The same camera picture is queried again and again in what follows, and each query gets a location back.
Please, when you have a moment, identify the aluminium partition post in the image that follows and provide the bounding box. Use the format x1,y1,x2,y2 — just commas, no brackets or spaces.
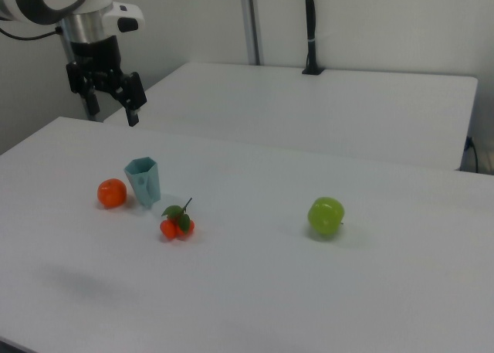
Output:
239,0,266,66

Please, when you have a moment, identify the large orange mandarin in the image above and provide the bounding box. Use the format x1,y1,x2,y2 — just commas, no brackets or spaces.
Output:
96,178,128,209

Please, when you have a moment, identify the light blue hexagonal mug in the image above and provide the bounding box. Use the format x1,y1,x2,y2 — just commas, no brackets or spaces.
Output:
123,157,161,208

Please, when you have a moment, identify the small mandarin cluster with leaves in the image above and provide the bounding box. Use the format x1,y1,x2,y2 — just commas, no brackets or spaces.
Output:
160,197,196,240

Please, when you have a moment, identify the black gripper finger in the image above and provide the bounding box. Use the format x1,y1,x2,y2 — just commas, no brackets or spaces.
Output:
117,71,148,128
84,80,102,117

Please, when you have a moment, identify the black camera stand pole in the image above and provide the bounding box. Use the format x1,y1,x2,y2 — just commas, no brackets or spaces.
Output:
301,0,325,76

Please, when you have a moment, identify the white side table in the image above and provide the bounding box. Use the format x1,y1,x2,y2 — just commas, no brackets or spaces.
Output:
102,62,480,171

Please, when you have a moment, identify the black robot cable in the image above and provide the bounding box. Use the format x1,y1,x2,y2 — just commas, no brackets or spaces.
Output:
0,25,65,42

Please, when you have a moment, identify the black wall socket with cable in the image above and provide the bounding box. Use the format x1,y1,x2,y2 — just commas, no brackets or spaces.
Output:
464,135,480,173

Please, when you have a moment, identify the green apple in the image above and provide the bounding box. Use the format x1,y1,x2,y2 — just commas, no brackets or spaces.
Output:
306,196,346,237

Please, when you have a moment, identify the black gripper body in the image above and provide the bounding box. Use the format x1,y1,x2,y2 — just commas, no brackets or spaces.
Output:
66,35,134,96

